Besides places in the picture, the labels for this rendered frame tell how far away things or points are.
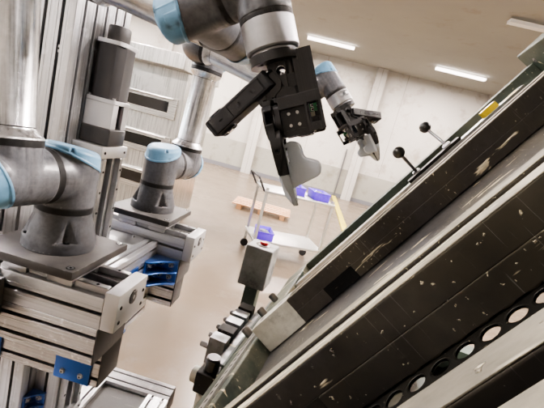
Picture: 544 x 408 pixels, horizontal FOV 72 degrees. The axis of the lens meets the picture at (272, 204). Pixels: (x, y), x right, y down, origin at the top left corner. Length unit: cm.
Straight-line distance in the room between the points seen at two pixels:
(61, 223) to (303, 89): 60
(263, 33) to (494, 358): 44
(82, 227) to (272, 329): 50
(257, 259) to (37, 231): 91
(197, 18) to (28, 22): 35
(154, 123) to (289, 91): 400
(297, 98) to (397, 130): 1143
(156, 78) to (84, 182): 368
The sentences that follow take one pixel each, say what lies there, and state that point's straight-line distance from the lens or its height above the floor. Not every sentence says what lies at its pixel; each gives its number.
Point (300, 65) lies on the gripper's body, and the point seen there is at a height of 150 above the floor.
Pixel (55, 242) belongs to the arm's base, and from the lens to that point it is 91.
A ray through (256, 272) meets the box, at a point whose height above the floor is 82.
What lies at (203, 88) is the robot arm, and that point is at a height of 149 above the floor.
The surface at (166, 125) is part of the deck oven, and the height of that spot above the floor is 119.
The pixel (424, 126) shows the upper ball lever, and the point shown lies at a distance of 134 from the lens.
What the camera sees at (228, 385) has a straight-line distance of 83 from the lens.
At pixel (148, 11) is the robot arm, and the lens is 80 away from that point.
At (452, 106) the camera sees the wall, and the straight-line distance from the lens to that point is 1236.
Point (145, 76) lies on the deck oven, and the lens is 459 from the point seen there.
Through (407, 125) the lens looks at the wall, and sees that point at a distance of 1199.
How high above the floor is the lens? 140
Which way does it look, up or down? 10 degrees down
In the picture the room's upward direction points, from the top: 15 degrees clockwise
